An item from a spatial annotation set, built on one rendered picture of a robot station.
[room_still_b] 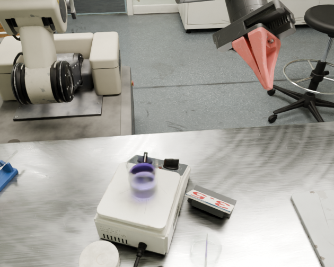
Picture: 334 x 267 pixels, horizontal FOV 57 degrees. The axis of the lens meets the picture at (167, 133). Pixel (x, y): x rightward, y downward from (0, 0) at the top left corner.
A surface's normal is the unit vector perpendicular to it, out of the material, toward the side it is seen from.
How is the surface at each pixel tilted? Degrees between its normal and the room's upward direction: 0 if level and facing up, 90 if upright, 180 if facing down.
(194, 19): 90
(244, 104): 0
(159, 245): 90
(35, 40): 64
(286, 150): 0
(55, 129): 0
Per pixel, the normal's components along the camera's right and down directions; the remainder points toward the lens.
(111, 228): -0.26, 0.65
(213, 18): 0.10, 0.67
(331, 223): 0.00, -0.74
